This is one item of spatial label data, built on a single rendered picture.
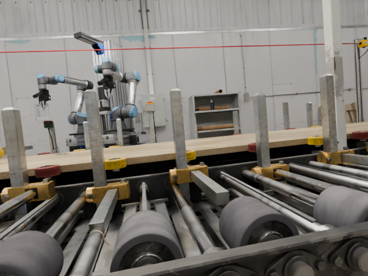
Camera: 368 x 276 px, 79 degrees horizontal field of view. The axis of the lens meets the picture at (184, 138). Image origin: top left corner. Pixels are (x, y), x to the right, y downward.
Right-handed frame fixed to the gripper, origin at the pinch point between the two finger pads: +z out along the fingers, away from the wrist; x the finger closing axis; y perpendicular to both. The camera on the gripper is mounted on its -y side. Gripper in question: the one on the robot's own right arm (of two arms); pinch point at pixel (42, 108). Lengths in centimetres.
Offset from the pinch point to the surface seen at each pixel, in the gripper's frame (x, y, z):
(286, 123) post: -227, 68, 37
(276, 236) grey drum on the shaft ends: -218, -122, 50
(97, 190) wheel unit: -164, -104, 49
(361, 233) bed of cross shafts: -229, -122, 48
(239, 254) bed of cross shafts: -214, -132, 48
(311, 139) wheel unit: -233, -44, 42
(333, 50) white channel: -245, -37, 2
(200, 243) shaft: -206, -125, 51
